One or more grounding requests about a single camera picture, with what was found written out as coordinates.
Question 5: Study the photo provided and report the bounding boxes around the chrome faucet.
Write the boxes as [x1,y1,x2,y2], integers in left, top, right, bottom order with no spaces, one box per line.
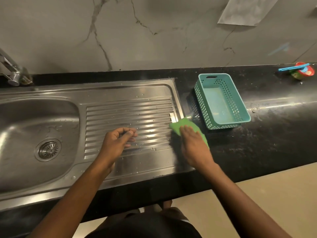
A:
[0,48,33,87]

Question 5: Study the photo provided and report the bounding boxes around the person's grey trousers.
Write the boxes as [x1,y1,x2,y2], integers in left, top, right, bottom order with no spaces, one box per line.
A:
[106,207,191,225]

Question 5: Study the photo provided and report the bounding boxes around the red bowl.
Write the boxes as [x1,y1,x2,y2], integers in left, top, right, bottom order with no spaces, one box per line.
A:
[291,61,315,80]

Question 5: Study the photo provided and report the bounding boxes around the blue plastic utensil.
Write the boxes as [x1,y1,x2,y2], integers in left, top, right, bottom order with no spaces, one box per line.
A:
[278,63,310,72]

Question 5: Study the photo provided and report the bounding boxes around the teal plastic basket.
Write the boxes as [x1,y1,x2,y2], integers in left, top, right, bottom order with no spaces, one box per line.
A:
[194,73,252,130]

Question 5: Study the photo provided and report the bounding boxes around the stainless steel sink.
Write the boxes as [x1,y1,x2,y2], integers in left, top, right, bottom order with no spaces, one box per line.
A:
[0,77,195,212]

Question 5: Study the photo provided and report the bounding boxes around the person's left hand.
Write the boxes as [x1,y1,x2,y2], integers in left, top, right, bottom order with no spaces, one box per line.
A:
[95,127,138,171]

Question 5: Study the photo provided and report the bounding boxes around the person's right forearm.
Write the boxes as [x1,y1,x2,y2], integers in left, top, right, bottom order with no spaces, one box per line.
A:
[198,163,293,238]

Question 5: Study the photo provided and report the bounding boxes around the green cleaning cloth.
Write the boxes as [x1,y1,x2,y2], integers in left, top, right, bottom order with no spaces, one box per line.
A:
[169,117,210,149]

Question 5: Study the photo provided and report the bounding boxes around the metal drain strainer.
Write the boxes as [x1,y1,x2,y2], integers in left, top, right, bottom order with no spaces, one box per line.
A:
[37,140,60,159]

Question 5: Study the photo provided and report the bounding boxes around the person's left forearm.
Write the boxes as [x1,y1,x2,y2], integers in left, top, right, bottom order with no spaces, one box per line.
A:
[27,161,116,238]

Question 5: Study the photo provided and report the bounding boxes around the person's right hand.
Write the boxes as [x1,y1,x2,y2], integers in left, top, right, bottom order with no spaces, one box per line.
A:
[179,125,216,171]

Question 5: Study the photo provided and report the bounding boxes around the person's black shirt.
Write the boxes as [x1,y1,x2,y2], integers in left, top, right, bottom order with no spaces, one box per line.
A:
[84,213,202,238]

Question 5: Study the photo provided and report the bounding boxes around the white paper sheet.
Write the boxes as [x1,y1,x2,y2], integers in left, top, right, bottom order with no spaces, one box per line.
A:
[217,0,280,26]

